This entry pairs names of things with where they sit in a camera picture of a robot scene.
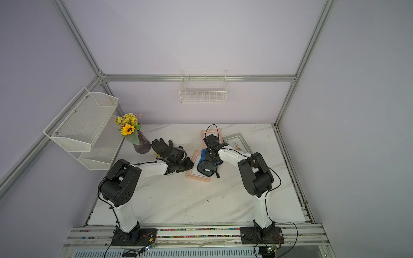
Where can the aluminium enclosure frame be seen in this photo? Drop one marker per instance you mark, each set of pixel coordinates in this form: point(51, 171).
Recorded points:
point(69, 68)

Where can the dark glass vase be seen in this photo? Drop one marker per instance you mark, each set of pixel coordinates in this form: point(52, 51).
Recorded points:
point(142, 144)

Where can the white mesh wall shelf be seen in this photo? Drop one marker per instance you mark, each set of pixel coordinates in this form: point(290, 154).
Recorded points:
point(86, 130)

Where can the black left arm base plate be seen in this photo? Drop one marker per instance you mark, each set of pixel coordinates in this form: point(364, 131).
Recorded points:
point(137, 237)

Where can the pink picture frame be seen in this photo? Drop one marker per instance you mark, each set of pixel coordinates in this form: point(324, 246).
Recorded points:
point(194, 173)
point(215, 132)

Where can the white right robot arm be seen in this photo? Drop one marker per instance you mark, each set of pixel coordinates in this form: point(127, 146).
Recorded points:
point(256, 177)

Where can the white wire wall basket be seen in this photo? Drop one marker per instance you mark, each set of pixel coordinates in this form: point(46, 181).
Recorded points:
point(203, 86)

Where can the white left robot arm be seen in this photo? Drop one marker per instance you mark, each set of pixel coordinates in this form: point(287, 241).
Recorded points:
point(119, 184)

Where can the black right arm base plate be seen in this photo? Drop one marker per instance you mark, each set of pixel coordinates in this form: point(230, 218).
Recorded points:
point(257, 235)

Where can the green picture frame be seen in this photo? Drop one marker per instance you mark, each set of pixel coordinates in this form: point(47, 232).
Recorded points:
point(237, 142)

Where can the blue microfibre cloth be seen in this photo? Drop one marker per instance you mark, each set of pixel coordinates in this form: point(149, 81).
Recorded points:
point(208, 168)

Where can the sunflower bouquet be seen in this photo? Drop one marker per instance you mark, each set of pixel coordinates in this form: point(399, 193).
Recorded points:
point(129, 127)

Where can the black yellow work glove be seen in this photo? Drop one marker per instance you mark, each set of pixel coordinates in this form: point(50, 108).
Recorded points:
point(162, 148)

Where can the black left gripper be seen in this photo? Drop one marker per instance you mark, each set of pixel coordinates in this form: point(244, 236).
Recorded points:
point(188, 163)

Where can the aluminium front rail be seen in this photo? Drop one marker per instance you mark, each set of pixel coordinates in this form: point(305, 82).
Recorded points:
point(299, 241)

